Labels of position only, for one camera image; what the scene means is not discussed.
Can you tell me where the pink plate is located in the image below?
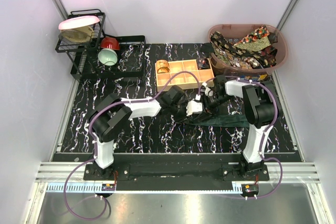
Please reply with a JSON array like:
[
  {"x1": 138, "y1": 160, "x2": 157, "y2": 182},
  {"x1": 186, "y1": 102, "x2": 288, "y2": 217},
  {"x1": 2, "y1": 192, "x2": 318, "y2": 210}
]
[{"x1": 58, "y1": 15, "x2": 100, "y2": 30}]

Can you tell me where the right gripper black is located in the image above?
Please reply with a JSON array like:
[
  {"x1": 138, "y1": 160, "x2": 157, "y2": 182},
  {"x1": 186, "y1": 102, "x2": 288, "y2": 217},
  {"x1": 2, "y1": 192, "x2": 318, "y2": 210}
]
[{"x1": 193, "y1": 93, "x2": 233, "y2": 122}]

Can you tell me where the purple cable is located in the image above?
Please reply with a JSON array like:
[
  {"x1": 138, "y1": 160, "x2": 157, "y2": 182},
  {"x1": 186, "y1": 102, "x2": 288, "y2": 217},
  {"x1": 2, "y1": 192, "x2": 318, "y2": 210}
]
[
  {"x1": 203, "y1": 76, "x2": 284, "y2": 199},
  {"x1": 64, "y1": 71, "x2": 202, "y2": 221}
]

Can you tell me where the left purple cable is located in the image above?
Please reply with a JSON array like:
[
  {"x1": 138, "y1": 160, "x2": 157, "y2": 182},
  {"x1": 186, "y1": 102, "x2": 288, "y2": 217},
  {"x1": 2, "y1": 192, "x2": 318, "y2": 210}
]
[{"x1": 64, "y1": 71, "x2": 202, "y2": 221}]

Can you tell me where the red bowl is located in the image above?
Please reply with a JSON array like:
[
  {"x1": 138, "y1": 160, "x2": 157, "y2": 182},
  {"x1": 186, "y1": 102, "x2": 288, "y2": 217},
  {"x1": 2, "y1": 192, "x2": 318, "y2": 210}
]
[{"x1": 100, "y1": 37, "x2": 120, "y2": 50}]

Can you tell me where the wooden compartment box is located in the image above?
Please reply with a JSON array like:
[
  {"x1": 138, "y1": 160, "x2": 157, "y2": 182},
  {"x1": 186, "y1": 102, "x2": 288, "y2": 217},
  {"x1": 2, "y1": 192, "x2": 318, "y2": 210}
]
[{"x1": 155, "y1": 59, "x2": 214, "y2": 91}]

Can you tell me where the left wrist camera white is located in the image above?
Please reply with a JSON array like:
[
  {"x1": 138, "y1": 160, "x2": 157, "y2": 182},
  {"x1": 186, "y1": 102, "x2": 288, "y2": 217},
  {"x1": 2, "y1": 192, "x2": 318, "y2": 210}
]
[{"x1": 186, "y1": 100, "x2": 203, "y2": 116}]

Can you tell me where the black wire dish rack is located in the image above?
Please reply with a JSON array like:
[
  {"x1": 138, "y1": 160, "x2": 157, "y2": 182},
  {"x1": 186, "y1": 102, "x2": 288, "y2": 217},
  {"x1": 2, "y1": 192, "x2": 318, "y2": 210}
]
[{"x1": 55, "y1": 9, "x2": 147, "y2": 81}]

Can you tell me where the dark green fern tie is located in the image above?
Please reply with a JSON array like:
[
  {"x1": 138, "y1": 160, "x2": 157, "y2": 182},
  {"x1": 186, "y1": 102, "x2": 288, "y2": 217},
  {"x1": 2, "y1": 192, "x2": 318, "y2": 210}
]
[{"x1": 183, "y1": 114, "x2": 249, "y2": 127}]

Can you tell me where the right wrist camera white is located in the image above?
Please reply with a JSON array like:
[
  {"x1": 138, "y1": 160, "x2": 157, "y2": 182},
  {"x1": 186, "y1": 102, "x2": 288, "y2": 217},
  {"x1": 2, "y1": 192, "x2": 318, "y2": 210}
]
[{"x1": 201, "y1": 82, "x2": 214, "y2": 97}]

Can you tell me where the pile of patterned ties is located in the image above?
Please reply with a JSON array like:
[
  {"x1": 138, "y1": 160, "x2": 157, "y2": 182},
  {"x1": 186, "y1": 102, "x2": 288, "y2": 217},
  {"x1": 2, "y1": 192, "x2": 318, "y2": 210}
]
[{"x1": 210, "y1": 25, "x2": 278, "y2": 70}]

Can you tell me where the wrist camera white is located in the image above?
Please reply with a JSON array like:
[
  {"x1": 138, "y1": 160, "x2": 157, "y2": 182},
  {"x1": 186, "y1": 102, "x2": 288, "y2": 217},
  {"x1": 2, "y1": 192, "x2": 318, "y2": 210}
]
[
  {"x1": 201, "y1": 82, "x2": 214, "y2": 97},
  {"x1": 186, "y1": 100, "x2": 203, "y2": 116}
]

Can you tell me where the blue yellow small box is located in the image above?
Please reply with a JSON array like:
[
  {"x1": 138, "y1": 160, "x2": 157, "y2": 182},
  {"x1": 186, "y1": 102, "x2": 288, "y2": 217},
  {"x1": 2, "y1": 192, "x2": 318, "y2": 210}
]
[{"x1": 245, "y1": 74, "x2": 268, "y2": 81}]

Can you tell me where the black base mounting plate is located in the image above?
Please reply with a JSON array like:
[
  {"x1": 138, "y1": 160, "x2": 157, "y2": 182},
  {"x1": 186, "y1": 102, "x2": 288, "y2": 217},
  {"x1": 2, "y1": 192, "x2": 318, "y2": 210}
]
[{"x1": 83, "y1": 153, "x2": 270, "y2": 182}]

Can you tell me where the beige plate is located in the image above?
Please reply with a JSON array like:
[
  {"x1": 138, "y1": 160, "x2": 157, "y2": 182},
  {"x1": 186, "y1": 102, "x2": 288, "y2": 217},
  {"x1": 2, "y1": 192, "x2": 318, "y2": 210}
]
[{"x1": 58, "y1": 26, "x2": 94, "y2": 43}]

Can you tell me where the rolled dark patterned tie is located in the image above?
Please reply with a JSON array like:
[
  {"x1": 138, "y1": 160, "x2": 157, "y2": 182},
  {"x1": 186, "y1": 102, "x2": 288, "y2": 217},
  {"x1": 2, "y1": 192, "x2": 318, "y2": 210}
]
[{"x1": 197, "y1": 58, "x2": 211, "y2": 70}]

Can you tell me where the aluminium rail frame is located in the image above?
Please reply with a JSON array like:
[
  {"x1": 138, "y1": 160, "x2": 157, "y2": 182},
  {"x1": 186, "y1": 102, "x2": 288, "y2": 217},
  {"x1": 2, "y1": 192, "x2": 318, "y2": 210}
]
[{"x1": 36, "y1": 163, "x2": 320, "y2": 195}]

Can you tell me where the black marble pattern mat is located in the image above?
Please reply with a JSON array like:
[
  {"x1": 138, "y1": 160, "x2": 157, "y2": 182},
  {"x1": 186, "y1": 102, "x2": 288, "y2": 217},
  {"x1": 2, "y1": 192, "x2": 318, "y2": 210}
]
[{"x1": 51, "y1": 42, "x2": 305, "y2": 163}]

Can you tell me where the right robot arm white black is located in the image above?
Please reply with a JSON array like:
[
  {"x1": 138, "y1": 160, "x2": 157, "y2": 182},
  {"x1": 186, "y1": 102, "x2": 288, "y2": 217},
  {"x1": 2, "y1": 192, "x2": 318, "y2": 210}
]
[{"x1": 203, "y1": 76, "x2": 282, "y2": 180}]

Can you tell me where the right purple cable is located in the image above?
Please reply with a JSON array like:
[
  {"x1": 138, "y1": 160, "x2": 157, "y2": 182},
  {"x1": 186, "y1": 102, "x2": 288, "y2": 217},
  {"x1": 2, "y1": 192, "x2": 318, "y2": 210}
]
[{"x1": 203, "y1": 76, "x2": 284, "y2": 199}]

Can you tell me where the brown plastic basket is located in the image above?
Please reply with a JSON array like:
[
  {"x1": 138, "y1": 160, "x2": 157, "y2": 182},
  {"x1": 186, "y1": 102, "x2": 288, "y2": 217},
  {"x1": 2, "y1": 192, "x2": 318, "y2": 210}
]
[{"x1": 208, "y1": 24, "x2": 288, "y2": 80}]

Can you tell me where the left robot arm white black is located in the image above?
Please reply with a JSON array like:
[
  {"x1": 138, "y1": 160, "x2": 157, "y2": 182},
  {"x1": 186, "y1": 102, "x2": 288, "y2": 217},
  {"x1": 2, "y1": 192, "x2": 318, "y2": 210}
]
[{"x1": 89, "y1": 85, "x2": 186, "y2": 180}]

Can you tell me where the rolled orange tie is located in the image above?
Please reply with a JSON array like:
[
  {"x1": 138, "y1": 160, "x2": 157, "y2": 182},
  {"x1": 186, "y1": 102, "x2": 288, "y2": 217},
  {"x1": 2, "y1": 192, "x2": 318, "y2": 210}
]
[{"x1": 156, "y1": 60, "x2": 170, "y2": 74}]

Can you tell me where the light green bowl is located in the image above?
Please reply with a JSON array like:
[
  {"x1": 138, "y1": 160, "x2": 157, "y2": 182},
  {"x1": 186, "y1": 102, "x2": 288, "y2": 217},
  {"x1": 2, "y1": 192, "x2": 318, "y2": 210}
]
[{"x1": 98, "y1": 48, "x2": 118, "y2": 66}]

